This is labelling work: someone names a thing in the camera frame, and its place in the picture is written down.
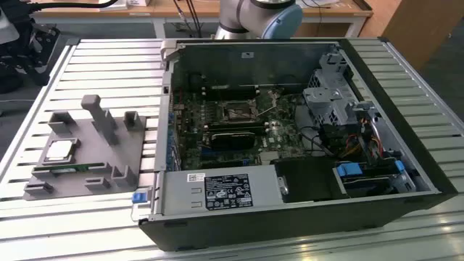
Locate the wooden desk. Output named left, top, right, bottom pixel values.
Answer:
left=30, top=0, right=374, bottom=38

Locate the grey parts rack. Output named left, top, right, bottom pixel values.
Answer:
left=21, top=94, right=148, bottom=202

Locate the green RAM stick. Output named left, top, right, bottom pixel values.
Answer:
left=30, top=162, right=106, bottom=175

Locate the black open PC case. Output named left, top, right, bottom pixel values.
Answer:
left=137, top=37, right=458, bottom=252

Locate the black drive cover plate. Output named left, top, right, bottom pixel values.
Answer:
left=273, top=158, right=350, bottom=203

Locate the CPU socket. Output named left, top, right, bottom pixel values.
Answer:
left=217, top=101, right=260, bottom=123

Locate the yellow and red wire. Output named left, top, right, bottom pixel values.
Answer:
left=342, top=135, right=364, bottom=158

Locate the blue case latch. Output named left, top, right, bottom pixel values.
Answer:
left=132, top=191, right=150, bottom=204

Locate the green motherboard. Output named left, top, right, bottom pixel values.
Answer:
left=169, top=86, right=313, bottom=172

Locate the black RAM slot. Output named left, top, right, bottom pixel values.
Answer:
left=206, top=122, right=264, bottom=130
left=206, top=127, right=264, bottom=134

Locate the grey metal disk bay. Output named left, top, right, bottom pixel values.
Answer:
left=302, top=53, right=364, bottom=129

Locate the silver power supply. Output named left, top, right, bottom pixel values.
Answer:
left=158, top=171, right=285, bottom=216

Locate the black machine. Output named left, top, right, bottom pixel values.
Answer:
left=0, top=0, right=62, bottom=95

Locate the silver CPU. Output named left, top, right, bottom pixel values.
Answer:
left=42, top=140, right=78, bottom=164

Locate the metal socket cover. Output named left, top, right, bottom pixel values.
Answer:
left=266, top=89, right=282, bottom=108

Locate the black wire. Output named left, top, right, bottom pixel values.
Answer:
left=300, top=126, right=338, bottom=158

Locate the black hose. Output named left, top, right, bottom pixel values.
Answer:
left=30, top=0, right=120, bottom=14

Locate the brown wooden cabinet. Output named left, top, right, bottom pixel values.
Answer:
left=376, top=0, right=464, bottom=72

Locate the white box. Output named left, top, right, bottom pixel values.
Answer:
left=98, top=0, right=152, bottom=13

